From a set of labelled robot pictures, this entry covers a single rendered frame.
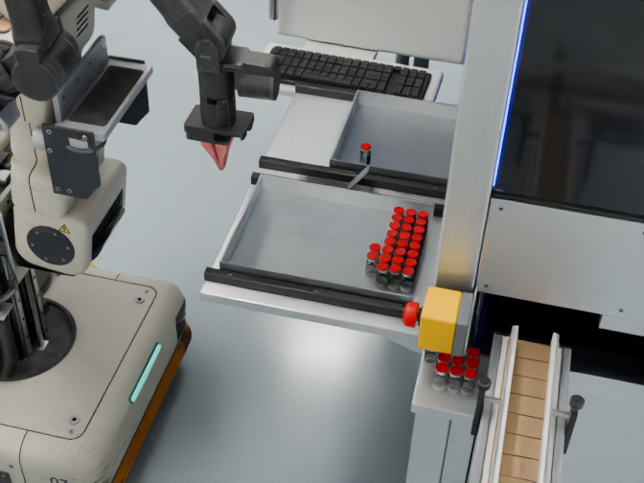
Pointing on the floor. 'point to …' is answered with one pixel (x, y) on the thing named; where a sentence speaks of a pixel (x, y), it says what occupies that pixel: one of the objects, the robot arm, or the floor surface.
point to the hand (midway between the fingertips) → (221, 164)
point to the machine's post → (470, 185)
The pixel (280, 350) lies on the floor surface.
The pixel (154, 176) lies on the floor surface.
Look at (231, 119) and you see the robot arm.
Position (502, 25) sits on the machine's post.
